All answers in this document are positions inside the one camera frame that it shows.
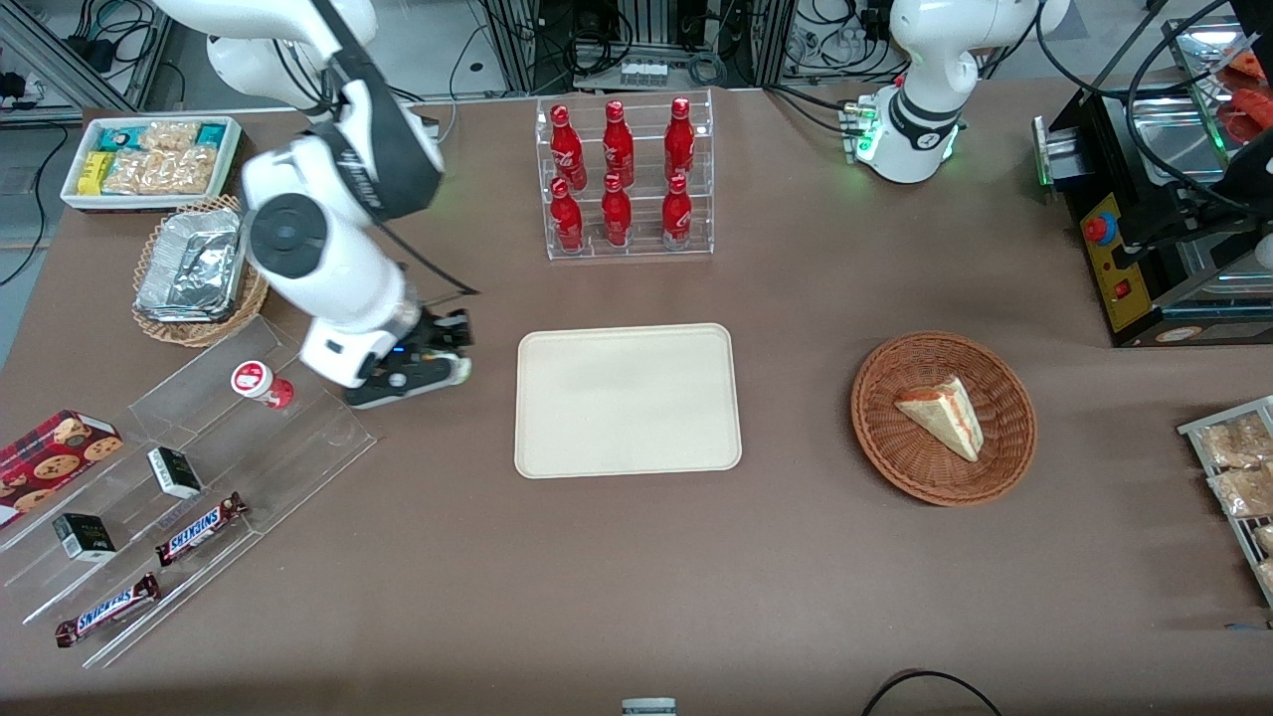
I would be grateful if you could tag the black food warmer oven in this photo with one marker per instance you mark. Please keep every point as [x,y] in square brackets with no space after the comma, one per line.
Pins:
[1089,149]

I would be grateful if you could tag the wrapped sandwich wedge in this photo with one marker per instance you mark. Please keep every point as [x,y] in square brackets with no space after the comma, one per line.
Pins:
[945,418]

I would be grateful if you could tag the clear acrylic stepped stand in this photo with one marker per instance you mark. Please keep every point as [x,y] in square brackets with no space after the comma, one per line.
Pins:
[298,447]

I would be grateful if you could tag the blue tape strip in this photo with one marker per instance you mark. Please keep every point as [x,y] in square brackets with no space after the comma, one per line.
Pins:
[1248,626]

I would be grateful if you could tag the clear acrylic bottle rack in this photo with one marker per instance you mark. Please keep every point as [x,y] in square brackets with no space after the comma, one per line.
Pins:
[641,254]

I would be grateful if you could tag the round brown wicker basket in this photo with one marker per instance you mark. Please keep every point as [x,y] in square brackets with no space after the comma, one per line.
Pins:
[895,447]

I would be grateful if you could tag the snickers chocolate bar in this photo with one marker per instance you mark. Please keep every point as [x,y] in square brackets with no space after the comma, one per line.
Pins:
[199,530]
[107,610]

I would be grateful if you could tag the light woven oval basket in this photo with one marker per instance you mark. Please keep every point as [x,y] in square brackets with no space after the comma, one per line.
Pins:
[184,335]

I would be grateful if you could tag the teal snack pack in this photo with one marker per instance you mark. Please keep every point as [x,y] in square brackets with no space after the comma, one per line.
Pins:
[211,135]
[119,138]

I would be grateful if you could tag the white snack bin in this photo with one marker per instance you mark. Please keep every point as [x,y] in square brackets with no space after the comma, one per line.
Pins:
[72,194]

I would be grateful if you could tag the small black box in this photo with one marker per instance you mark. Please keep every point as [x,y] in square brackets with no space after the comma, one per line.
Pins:
[85,537]
[175,473]

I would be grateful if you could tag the red cola bottle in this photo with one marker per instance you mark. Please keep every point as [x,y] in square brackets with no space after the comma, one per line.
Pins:
[679,144]
[677,217]
[619,149]
[568,224]
[569,154]
[617,219]

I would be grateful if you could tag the aluminium frame rack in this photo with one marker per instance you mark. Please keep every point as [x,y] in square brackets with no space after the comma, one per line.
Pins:
[512,45]

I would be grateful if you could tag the red rocker switch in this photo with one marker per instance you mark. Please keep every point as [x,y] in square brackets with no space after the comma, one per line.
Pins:
[1124,290]

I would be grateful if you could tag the red lid gum bottle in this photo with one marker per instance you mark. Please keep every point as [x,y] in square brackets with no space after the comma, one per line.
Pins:
[254,380]

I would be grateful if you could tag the steel oven pan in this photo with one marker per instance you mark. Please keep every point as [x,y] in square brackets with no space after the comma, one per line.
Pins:
[1183,149]

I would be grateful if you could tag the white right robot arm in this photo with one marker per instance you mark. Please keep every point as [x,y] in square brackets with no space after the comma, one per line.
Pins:
[328,268]

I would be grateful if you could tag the yellow snack pack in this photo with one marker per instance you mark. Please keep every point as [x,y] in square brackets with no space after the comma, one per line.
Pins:
[95,173]

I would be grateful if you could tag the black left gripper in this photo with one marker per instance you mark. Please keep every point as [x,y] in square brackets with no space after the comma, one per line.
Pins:
[1195,206]

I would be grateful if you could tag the clear bag of crackers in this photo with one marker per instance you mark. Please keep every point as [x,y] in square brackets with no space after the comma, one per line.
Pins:
[1265,539]
[1238,443]
[1267,577]
[1248,492]

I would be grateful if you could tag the tray of wrapped snacks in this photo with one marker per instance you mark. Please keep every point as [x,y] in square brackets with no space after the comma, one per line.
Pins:
[1188,430]

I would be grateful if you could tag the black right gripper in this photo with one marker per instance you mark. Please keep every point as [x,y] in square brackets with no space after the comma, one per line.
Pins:
[439,332]

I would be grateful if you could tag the red food pack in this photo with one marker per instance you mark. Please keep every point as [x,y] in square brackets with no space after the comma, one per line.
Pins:
[1253,68]
[1253,111]

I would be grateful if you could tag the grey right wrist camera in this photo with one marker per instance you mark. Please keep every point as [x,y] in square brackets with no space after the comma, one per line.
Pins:
[388,390]

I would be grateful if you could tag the clear cracker bag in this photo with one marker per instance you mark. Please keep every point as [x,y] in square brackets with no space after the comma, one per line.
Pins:
[169,135]
[164,172]

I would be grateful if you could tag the aluminium foil tray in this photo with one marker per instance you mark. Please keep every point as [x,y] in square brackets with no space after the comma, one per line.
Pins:
[189,264]

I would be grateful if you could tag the red round oven button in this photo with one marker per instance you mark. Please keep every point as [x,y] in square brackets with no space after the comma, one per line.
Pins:
[1100,230]

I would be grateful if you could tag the white power strip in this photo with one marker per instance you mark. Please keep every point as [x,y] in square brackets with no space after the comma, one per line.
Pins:
[644,74]

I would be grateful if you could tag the red cookie box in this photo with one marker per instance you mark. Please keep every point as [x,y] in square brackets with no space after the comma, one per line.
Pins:
[55,457]

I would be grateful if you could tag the beige plastic tray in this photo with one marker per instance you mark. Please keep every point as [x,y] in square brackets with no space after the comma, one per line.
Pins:
[627,398]

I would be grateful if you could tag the small grey metal object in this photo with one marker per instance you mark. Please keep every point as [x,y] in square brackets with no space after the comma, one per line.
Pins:
[648,708]

